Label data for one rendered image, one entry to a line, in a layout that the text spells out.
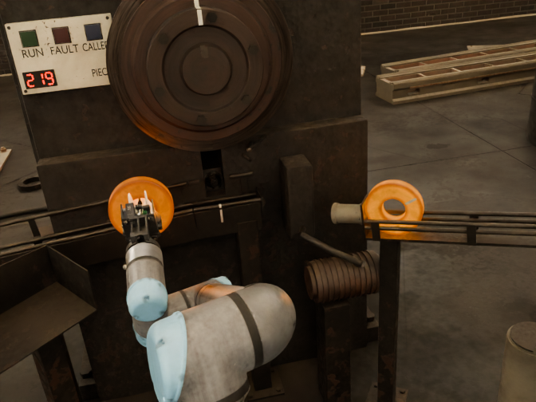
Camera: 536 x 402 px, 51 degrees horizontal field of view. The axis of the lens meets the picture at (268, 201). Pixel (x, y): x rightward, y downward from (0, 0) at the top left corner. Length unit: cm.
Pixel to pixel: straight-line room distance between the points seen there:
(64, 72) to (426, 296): 163
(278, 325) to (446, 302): 164
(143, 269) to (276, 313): 39
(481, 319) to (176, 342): 171
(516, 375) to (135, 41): 118
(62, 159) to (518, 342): 126
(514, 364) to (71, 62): 132
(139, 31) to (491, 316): 167
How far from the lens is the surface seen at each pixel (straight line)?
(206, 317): 80
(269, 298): 83
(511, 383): 150
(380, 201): 154
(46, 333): 144
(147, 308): 111
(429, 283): 251
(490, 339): 226
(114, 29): 145
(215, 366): 80
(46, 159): 169
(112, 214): 137
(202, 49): 136
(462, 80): 523
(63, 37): 159
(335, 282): 161
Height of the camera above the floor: 141
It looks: 26 degrees down
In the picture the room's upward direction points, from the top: 5 degrees counter-clockwise
